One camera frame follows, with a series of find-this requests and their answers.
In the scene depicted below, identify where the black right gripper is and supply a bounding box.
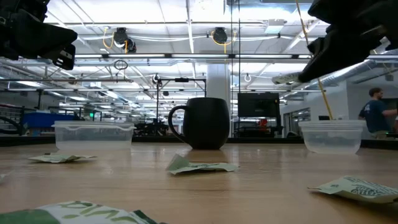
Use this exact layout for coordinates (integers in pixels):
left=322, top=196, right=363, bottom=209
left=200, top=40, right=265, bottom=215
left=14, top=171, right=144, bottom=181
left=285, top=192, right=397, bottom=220
left=297, top=0, right=398, bottom=83

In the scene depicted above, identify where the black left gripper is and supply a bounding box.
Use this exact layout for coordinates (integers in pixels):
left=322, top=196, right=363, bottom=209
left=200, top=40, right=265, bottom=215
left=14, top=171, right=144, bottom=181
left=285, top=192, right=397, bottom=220
left=0, top=0, right=78, bottom=71

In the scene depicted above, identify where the green white sweetener packet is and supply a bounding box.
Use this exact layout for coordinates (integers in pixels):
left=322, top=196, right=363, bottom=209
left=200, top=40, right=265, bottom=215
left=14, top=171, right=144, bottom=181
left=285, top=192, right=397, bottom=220
left=165, top=153, right=239, bottom=175
left=308, top=175, right=398, bottom=205
left=272, top=72, right=303, bottom=86
left=27, top=152, right=97, bottom=164

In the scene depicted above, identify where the dark green sweetener packet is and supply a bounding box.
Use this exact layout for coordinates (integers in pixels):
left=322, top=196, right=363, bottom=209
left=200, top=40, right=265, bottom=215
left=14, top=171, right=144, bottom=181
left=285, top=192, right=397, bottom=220
left=0, top=200, right=165, bottom=224

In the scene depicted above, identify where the blue workbench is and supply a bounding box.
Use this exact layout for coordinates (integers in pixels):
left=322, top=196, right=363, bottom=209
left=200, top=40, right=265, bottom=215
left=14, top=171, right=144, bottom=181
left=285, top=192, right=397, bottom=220
left=23, top=111, right=75, bottom=129

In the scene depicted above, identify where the person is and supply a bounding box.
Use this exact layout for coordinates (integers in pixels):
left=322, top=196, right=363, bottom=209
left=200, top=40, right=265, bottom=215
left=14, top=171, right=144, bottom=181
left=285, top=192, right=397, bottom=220
left=358, top=87, right=398, bottom=140

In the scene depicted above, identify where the clear rectangular plastic container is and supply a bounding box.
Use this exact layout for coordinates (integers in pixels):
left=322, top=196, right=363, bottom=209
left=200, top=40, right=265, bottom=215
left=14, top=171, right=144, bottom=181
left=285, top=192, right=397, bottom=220
left=51, top=120, right=137, bottom=151

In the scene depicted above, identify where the clear round plastic container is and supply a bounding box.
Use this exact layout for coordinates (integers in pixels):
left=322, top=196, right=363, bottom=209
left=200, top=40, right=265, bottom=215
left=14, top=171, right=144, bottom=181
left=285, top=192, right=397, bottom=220
left=298, top=119, right=367, bottom=155

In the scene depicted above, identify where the black monitor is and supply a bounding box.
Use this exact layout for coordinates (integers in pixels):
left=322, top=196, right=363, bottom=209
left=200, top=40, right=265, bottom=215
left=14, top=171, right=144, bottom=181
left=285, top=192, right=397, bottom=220
left=238, top=92, right=280, bottom=118

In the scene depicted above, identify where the white pillar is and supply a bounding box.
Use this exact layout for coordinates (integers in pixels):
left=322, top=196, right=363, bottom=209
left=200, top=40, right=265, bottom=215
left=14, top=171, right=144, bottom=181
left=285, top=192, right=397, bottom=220
left=206, top=63, right=233, bottom=138

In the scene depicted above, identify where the dark green ceramic mug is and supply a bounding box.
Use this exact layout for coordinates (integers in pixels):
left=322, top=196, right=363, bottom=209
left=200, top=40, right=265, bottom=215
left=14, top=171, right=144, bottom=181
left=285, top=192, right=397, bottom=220
left=167, top=97, right=231, bottom=151

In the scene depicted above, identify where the silver ventilation duct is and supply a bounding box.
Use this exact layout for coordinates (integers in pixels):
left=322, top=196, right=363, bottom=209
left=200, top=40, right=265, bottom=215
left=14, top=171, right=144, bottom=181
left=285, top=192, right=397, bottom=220
left=320, top=58, right=398, bottom=88

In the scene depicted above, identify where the yellow hanging cable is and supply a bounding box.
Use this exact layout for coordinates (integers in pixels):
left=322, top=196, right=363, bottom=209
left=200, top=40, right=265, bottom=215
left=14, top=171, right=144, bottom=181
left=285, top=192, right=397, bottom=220
left=294, top=0, right=334, bottom=121

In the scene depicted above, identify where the black hanging cable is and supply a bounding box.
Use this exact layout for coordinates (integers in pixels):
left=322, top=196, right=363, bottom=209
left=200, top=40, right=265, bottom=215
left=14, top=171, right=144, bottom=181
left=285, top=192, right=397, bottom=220
left=230, top=0, right=234, bottom=138
left=237, top=0, right=241, bottom=138

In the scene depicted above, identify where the black gantry frame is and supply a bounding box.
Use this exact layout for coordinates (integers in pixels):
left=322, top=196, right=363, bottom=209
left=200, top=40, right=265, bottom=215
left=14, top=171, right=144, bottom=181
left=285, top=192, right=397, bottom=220
left=156, top=77, right=208, bottom=138

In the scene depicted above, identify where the black aluminium table frame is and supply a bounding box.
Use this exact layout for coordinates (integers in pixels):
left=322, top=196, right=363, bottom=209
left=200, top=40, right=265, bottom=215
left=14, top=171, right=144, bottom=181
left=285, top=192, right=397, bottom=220
left=0, top=135, right=398, bottom=150

